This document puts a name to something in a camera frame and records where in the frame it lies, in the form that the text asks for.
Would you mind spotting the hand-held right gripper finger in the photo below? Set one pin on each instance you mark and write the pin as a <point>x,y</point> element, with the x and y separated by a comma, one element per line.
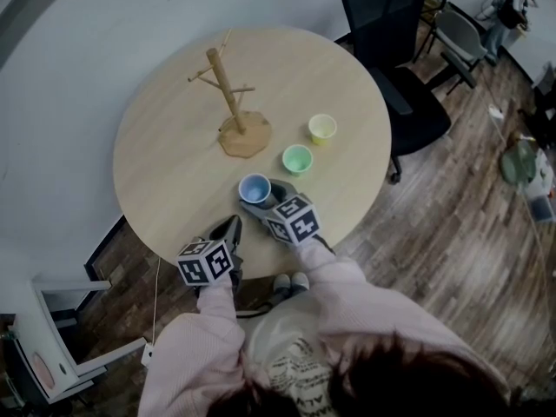
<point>284,191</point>
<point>256,212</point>

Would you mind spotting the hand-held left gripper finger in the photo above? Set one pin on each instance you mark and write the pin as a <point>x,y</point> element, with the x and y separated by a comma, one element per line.
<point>215,234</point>
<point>237,237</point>

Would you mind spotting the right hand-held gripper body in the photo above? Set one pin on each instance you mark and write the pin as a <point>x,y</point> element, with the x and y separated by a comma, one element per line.
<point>291,220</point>

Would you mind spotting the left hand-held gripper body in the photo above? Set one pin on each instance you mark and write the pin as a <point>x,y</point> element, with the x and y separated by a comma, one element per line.
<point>204,263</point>

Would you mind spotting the blue plastic cup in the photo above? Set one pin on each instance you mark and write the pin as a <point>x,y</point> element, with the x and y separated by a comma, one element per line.
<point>254,188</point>

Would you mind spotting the green plastic cup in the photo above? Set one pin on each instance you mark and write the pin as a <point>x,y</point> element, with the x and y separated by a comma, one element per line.
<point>297,160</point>

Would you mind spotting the wooden cup tree stand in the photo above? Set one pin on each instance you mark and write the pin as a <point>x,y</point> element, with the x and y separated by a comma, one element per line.
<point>245,139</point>

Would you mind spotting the yellow plastic cup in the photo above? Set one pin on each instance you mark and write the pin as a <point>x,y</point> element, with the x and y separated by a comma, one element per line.
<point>322,127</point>

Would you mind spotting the person's right forearm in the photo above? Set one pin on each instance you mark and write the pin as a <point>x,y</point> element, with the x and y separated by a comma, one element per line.
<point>321,267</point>

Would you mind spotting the person's left forearm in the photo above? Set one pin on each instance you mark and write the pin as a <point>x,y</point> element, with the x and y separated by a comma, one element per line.
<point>217,306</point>

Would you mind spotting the person's right shoe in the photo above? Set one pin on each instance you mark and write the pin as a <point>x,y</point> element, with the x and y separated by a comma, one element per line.
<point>300,281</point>

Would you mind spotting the person's shoe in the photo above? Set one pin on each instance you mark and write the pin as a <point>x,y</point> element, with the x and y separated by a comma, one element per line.
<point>282,285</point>
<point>300,281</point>

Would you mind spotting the person's left shoe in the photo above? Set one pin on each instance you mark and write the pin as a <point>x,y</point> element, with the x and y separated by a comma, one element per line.
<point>282,285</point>

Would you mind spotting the person's torso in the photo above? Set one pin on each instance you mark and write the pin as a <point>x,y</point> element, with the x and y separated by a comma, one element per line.
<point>295,354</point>

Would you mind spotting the black mesh office chair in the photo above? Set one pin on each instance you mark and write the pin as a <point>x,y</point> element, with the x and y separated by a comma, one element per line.
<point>382,24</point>

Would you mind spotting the white power strip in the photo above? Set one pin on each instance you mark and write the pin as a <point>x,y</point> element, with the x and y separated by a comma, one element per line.
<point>496,112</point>

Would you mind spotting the green floor fan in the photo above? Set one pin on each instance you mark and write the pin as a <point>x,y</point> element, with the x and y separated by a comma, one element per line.
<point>519,163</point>

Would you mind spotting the grey shell chair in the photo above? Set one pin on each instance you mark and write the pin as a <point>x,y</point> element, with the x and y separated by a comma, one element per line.
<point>460,33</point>

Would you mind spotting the yellowish box stack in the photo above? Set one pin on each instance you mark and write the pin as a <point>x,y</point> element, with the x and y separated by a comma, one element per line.
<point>433,3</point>

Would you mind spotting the clear storage box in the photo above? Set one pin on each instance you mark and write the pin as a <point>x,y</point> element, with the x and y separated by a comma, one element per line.
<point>543,207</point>

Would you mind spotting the black desk chair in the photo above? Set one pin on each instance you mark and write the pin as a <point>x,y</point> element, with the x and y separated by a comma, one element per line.
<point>546,107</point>

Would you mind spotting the beige desk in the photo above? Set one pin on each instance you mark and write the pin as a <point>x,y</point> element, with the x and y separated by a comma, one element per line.
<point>522,32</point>

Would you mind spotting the white cabinet frame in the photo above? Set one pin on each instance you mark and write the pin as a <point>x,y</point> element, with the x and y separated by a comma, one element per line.
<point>48,354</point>

